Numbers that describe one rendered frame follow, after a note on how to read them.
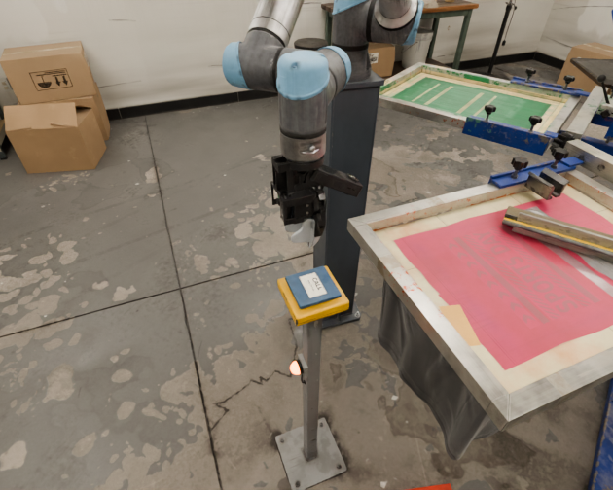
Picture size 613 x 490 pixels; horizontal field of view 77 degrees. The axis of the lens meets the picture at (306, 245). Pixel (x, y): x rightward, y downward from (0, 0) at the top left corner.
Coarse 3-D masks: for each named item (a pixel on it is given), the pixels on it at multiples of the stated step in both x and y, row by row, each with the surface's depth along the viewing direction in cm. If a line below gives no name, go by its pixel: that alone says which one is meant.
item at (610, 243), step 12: (528, 216) 100; (516, 228) 103; (552, 228) 99; (564, 228) 97; (576, 228) 96; (552, 240) 100; (588, 240) 96; (600, 240) 94; (612, 240) 93; (588, 252) 97
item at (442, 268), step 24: (480, 216) 110; (552, 216) 110; (576, 216) 110; (600, 216) 110; (408, 240) 102; (432, 240) 102; (528, 240) 102; (432, 264) 95; (456, 264) 95; (456, 288) 89
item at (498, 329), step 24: (576, 264) 95; (480, 288) 89; (600, 288) 89; (480, 312) 84; (504, 312) 84; (576, 312) 84; (600, 312) 84; (480, 336) 79; (504, 336) 79; (528, 336) 79; (552, 336) 79; (576, 336) 79; (504, 360) 75; (528, 360) 75
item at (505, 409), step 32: (480, 192) 112; (512, 192) 117; (608, 192) 112; (352, 224) 101; (384, 224) 104; (384, 256) 92; (416, 288) 84; (416, 320) 82; (448, 352) 74; (608, 352) 72; (480, 384) 67; (544, 384) 67; (576, 384) 67; (512, 416) 63
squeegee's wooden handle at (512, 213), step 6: (510, 210) 106; (516, 210) 106; (522, 210) 106; (504, 216) 105; (510, 216) 103; (516, 216) 102; (540, 216) 104; (558, 222) 102; (564, 222) 103; (582, 228) 100; (588, 228) 100; (600, 234) 98; (606, 234) 98
